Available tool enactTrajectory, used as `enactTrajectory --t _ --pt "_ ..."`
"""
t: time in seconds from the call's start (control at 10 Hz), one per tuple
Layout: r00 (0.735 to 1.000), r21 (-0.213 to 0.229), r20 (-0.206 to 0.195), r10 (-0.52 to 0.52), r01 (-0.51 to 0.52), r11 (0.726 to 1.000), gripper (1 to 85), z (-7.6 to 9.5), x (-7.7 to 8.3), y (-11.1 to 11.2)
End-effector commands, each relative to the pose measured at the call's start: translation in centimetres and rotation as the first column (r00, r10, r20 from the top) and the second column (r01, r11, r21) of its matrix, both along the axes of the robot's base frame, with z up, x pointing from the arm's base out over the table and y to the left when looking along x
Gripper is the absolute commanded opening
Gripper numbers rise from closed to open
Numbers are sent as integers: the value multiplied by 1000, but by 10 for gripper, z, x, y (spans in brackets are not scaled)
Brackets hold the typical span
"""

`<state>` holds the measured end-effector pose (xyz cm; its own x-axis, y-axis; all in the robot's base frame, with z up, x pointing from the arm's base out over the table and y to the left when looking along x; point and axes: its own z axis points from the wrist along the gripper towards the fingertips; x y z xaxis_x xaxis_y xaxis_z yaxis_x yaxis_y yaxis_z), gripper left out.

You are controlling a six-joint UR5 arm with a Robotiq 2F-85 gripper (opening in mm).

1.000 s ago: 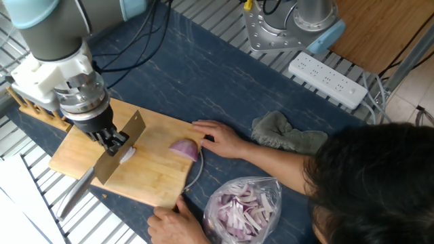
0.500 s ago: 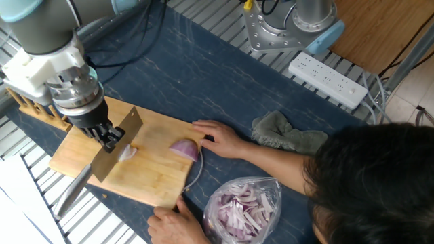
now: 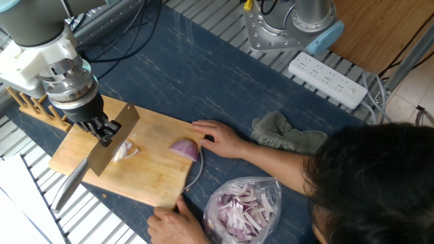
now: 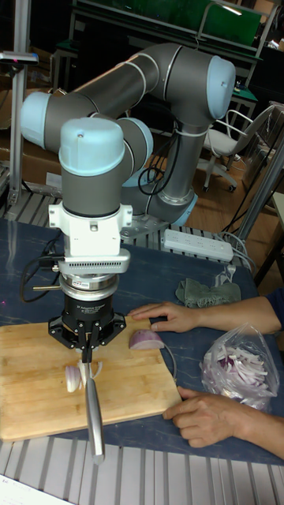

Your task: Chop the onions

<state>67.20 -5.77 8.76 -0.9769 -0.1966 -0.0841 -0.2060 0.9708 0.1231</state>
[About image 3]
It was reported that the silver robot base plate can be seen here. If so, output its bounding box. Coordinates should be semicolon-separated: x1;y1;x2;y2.
242;0;315;54

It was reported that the person right hand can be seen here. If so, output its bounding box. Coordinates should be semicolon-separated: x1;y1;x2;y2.
191;119;249;161

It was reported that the steel handled cleaver knife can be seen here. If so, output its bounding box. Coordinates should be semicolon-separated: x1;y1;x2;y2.
50;102;140;214

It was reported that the plastic bag of sliced onion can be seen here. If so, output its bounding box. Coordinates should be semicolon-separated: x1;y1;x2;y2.
203;175;282;244

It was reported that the large red onion chunk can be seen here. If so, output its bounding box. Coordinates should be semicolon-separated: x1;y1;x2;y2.
168;138;200;163

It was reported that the white power strip cable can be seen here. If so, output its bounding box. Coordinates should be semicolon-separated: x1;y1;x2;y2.
359;100;378;127

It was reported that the blue black cable bundle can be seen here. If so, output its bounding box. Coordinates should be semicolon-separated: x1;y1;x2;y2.
67;0;163;81

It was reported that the person right forearm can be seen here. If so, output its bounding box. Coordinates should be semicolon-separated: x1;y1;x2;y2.
237;145;313;196

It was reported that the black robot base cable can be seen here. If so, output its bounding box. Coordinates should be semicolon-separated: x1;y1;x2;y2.
259;0;283;16

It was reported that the dark cable bundle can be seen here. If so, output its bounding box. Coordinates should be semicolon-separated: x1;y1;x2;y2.
415;105;434;129

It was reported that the thin grey cable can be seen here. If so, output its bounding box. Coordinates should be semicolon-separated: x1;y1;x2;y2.
361;71;394;126

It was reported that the aluminium frame post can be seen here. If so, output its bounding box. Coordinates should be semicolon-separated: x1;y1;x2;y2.
382;22;434;94

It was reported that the person head black hair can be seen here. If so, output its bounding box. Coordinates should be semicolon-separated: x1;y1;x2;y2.
302;122;434;244

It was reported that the dark blue marbled mat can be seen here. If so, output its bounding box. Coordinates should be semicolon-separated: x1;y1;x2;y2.
5;3;373;244

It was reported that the bamboo wooden desk top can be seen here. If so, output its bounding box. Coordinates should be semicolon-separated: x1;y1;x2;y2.
328;0;434;75

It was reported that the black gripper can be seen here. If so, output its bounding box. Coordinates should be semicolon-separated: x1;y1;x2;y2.
62;93;122;147

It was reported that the wooden cutting board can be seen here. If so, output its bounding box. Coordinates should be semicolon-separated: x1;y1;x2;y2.
48;94;205;208

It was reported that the wooden peg rack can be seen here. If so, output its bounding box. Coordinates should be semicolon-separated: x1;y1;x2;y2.
5;87;73;133

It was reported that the white power strip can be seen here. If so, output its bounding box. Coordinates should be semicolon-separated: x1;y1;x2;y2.
288;51;369;110

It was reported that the grey cord loop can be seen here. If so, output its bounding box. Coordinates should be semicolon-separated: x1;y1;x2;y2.
182;148;204;192

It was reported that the grey green rag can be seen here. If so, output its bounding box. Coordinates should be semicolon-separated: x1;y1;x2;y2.
251;110;329;157

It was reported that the thin black cable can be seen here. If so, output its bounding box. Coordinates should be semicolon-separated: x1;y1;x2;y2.
378;18;434;81

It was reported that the person left hand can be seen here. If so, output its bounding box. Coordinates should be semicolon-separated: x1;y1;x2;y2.
146;196;211;244

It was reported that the small pale onion wedge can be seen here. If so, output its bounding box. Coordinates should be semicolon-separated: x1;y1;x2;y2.
113;138;140;163

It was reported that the white printed paper sheet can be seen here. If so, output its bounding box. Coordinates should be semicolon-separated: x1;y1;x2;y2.
0;154;67;244

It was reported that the plain white paper sheet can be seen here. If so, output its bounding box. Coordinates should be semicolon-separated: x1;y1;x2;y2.
0;190;52;244

